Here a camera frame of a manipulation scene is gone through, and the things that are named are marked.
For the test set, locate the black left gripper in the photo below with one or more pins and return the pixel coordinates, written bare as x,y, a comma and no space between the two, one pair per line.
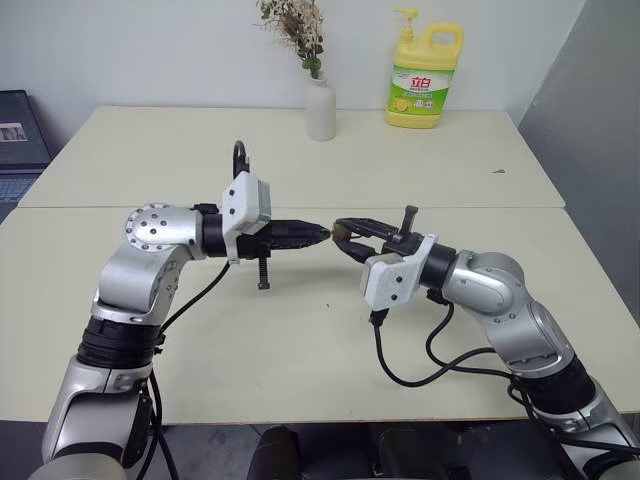
260,242

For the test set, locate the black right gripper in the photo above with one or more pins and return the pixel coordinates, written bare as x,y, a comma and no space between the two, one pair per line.
402,244

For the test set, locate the brass padlock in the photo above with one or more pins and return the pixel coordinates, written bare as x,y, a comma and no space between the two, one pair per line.
342,233

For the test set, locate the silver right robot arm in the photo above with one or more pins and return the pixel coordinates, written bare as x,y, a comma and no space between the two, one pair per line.
495,290

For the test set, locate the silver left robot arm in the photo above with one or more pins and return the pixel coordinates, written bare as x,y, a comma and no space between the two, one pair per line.
150,235

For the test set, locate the white ceramic vase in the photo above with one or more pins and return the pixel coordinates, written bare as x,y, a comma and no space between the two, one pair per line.
320,110

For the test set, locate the yellow dish soap bottle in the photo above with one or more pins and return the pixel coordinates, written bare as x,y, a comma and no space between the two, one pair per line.
422,80

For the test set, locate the dried flower bunch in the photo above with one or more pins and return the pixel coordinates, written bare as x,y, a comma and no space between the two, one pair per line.
297,25

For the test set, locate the dark rounded shape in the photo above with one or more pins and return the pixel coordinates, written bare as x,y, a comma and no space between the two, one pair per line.
274,455

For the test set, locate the grey partition panel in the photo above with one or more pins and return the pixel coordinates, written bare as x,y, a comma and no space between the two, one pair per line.
590,150

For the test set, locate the dark laptop computer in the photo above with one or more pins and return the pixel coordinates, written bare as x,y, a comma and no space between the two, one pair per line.
17,140

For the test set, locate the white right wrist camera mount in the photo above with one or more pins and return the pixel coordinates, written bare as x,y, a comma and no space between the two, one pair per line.
390,280

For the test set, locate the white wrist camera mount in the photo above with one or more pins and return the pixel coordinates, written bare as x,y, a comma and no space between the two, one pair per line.
242,200
390,280

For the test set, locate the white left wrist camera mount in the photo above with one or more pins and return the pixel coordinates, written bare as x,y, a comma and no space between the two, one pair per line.
242,200

